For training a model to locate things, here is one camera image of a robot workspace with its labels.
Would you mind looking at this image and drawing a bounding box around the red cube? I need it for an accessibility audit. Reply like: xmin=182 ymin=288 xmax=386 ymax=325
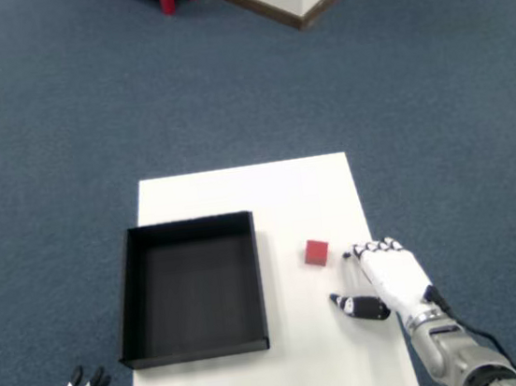
xmin=301 ymin=236 xmax=333 ymax=268

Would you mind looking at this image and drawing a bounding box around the white square table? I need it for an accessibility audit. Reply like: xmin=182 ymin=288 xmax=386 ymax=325
xmin=100 ymin=147 xmax=420 ymax=386

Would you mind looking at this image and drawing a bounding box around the black open box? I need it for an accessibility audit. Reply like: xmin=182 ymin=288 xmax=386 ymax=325
xmin=102 ymin=208 xmax=272 ymax=371

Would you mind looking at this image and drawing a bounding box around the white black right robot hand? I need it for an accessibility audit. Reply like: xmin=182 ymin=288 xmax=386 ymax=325
xmin=322 ymin=231 xmax=445 ymax=340

